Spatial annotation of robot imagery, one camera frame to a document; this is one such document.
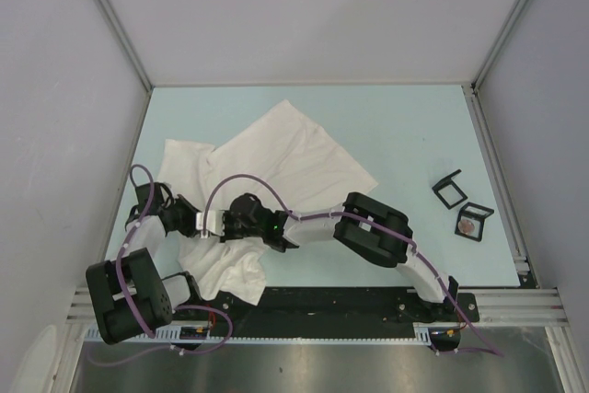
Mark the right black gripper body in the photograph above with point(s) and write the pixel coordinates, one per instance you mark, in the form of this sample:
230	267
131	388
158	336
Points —
234	230

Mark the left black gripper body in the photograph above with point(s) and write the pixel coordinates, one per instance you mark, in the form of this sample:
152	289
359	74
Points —
171	209

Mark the white t-shirt garment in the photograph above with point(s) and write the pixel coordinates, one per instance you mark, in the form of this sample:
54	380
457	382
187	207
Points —
282	156

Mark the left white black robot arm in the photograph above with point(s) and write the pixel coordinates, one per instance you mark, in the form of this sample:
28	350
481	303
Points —
128	295

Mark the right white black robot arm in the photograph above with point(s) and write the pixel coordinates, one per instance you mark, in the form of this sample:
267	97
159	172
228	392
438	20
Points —
372	230

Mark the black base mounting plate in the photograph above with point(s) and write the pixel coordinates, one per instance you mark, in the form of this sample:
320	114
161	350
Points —
329	312

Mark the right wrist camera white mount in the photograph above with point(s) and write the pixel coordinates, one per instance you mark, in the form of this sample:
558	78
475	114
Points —
210	224

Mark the upper black square frame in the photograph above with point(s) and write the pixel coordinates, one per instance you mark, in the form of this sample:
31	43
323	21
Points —
448	192

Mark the black square frame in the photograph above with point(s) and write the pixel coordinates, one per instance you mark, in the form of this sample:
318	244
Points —
448	192
478	215

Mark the grey slotted cable duct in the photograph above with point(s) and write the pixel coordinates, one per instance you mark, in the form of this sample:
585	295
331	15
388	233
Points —
192	335

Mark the lower black square frame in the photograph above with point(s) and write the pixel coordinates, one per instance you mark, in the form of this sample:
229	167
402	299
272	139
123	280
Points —
478	215

